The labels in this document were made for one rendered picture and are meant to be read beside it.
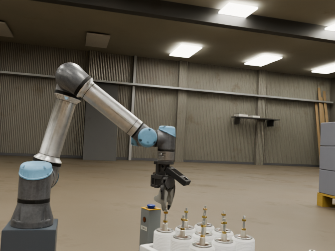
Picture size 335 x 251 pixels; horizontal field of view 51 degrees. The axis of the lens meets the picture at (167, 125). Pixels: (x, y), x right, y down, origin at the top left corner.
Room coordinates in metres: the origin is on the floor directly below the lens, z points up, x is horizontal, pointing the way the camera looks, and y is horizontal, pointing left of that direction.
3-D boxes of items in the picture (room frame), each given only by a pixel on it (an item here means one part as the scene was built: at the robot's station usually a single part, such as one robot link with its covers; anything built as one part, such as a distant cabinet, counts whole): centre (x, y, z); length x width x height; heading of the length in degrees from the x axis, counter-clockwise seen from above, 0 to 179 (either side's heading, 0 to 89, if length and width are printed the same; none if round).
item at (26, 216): (1.34, 0.49, 0.35); 0.15 x 0.15 x 0.10
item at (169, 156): (1.55, 0.00, 0.57); 0.08 x 0.08 x 0.05
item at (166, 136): (1.55, 0.00, 0.65); 0.09 x 0.08 x 0.11; 99
